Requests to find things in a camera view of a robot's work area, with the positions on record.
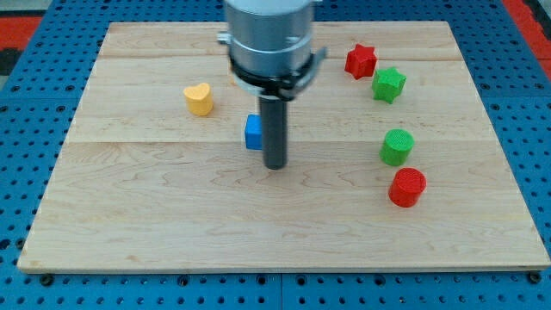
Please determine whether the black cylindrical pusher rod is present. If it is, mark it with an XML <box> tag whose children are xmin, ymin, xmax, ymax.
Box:
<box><xmin>258</xmin><ymin>97</ymin><xmax>288</xmax><ymax>170</ymax></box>

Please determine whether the yellow heart block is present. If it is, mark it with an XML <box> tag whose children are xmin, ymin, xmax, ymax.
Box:
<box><xmin>183</xmin><ymin>83</ymin><xmax>214</xmax><ymax>116</ymax></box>

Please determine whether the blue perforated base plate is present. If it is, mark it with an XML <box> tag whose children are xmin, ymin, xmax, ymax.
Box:
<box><xmin>1</xmin><ymin>0</ymin><xmax>550</xmax><ymax>309</ymax></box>

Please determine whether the red star block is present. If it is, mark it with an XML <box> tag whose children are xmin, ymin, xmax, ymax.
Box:
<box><xmin>344</xmin><ymin>44</ymin><xmax>378</xmax><ymax>80</ymax></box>

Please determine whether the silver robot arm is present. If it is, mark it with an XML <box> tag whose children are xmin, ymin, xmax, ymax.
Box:
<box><xmin>217</xmin><ymin>0</ymin><xmax>327</xmax><ymax>102</ymax></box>

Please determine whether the blue cube block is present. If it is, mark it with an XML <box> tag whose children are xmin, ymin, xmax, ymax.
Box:
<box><xmin>245</xmin><ymin>115</ymin><xmax>262</xmax><ymax>150</ymax></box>

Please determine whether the wooden board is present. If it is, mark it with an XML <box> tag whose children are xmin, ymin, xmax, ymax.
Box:
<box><xmin>17</xmin><ymin>22</ymin><xmax>550</xmax><ymax>274</ymax></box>

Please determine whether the green star block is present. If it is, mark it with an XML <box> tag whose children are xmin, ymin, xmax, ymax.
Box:
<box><xmin>371</xmin><ymin>67</ymin><xmax>407</xmax><ymax>104</ymax></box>

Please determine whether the green cylinder block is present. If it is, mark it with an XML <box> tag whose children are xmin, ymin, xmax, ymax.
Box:
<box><xmin>379</xmin><ymin>128</ymin><xmax>415</xmax><ymax>166</ymax></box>

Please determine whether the red cylinder block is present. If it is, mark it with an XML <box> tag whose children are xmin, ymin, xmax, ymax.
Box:
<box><xmin>388</xmin><ymin>167</ymin><xmax>427</xmax><ymax>208</ymax></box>

